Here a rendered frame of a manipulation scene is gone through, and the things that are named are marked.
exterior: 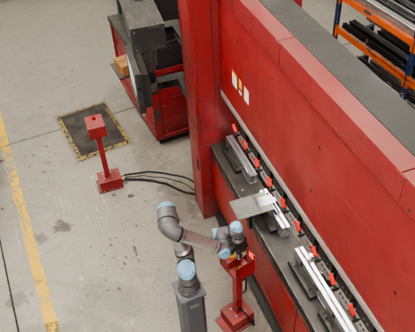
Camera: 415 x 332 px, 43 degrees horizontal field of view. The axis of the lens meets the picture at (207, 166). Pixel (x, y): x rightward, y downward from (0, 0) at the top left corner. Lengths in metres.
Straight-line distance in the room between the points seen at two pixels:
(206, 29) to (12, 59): 4.48
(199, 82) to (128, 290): 1.81
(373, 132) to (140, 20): 2.12
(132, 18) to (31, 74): 3.64
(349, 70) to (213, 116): 1.78
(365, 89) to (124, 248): 2.94
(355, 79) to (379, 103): 0.20
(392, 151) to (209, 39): 1.96
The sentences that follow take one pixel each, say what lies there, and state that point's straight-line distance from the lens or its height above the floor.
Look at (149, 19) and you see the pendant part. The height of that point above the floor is 1.95.
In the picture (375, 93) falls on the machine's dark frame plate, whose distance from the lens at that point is 2.45.
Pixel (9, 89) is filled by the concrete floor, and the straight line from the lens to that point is 7.15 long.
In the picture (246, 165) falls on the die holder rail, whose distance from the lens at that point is 3.98.
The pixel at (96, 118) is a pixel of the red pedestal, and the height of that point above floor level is 0.80.
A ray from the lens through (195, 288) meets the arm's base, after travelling 3.43.
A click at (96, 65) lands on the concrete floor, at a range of 7.23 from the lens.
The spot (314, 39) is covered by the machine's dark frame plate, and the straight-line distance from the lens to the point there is 2.81.
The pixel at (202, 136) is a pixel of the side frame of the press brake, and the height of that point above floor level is 0.99.
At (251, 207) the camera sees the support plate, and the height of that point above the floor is 1.00.
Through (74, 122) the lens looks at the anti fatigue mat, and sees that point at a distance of 6.24.
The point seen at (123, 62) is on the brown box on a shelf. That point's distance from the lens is 5.03.
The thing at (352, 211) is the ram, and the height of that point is 1.83.
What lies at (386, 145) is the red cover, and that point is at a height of 2.30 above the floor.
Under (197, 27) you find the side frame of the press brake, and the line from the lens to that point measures 3.70.
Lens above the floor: 3.67
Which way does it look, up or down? 43 degrees down
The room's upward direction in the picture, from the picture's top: 4 degrees counter-clockwise
